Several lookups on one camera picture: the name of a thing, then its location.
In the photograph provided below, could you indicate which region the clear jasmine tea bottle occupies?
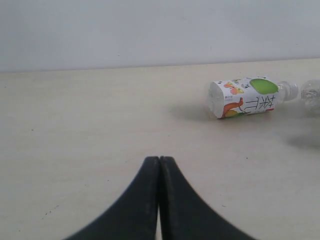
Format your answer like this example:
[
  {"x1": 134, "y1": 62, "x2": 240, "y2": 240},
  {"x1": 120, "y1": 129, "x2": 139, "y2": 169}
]
[{"x1": 300, "y1": 79, "x2": 320, "y2": 115}]

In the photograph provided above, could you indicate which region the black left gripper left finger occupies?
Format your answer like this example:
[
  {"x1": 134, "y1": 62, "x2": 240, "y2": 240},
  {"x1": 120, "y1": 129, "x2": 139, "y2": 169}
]
[{"x1": 68, "y1": 156, "x2": 160, "y2": 240}]

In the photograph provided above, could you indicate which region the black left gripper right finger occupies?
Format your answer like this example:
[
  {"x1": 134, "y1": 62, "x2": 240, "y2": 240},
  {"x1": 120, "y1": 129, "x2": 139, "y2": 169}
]
[{"x1": 158, "y1": 156, "x2": 253, "y2": 240}]

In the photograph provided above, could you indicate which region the square tea bottle colourful label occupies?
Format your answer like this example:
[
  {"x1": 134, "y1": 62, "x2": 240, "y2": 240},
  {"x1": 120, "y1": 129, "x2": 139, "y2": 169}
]
[{"x1": 204, "y1": 76, "x2": 299, "y2": 119}]

